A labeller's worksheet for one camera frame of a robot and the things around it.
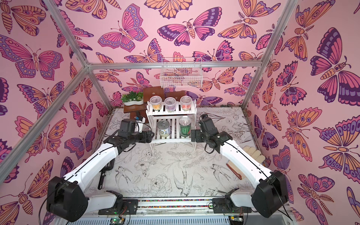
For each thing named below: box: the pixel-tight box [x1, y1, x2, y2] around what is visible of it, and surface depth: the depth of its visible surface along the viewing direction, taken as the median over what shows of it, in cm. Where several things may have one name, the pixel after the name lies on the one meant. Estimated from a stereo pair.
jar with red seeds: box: [180, 95, 193, 112], surface depth 81 cm
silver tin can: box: [157, 120, 172, 138], surface depth 85 cm
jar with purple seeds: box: [164, 96, 177, 113], surface depth 80 cm
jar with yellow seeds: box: [149, 95, 163, 111], surface depth 81 cm
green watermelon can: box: [178, 115, 192, 137], surface depth 83 cm
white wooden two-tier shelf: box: [145, 99, 197, 153], surface depth 85 cm
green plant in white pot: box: [120, 91, 144, 106], surface depth 99 cm
